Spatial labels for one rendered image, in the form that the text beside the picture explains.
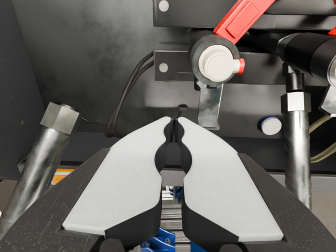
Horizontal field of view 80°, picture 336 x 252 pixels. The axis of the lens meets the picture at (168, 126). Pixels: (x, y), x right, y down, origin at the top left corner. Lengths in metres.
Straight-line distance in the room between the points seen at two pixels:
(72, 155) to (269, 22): 0.38
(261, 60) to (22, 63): 0.41
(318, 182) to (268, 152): 0.09
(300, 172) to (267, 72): 0.13
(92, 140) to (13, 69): 0.19
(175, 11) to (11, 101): 0.33
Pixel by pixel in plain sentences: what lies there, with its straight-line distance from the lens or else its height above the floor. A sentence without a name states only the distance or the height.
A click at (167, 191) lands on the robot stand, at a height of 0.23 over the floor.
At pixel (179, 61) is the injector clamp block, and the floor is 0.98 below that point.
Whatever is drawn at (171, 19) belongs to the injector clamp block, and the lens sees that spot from 0.25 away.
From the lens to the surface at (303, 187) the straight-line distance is 0.20.
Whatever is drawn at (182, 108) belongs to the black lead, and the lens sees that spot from 0.43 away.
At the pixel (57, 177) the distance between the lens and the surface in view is 0.42.
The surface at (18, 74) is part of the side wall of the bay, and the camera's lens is 0.47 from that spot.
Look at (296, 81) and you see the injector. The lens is 0.20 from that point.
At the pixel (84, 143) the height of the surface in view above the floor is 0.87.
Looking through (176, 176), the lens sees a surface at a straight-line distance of 0.38.
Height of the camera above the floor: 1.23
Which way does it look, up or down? 61 degrees down
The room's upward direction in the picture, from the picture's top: 175 degrees counter-clockwise
